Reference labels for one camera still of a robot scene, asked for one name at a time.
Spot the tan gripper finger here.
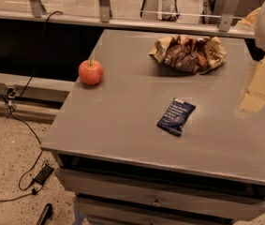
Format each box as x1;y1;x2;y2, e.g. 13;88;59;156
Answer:
238;57;265;114

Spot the grey drawer cabinet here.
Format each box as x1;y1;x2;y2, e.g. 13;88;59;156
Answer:
42;30;265;225

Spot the metal railing frame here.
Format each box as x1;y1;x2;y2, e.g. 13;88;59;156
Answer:
0;0;254;38

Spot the lower grey drawer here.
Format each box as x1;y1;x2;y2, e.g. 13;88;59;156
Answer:
76;197;229;225

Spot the grey floor ledge beam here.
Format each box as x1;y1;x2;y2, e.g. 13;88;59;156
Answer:
0;73;74;102

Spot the red apple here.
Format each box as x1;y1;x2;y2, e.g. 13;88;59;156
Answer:
79;60;104;85

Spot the upper grey drawer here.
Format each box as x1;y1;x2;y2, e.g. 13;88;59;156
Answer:
55;169;265;221

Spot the black handle object on floor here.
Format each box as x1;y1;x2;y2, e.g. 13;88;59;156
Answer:
37;203;52;225

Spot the crumpled brown chip bag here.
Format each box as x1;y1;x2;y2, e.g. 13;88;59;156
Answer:
149;35;227;74

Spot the grey drawer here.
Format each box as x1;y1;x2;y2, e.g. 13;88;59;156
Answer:
76;197;229;225
55;169;265;221

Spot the black power adapter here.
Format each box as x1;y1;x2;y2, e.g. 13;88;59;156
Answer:
33;164;54;185

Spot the black cable on floor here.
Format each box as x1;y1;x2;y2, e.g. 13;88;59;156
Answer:
0;10;65;205

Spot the dark blue rxbar wrapper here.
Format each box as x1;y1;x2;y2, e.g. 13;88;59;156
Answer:
156;98;196;137

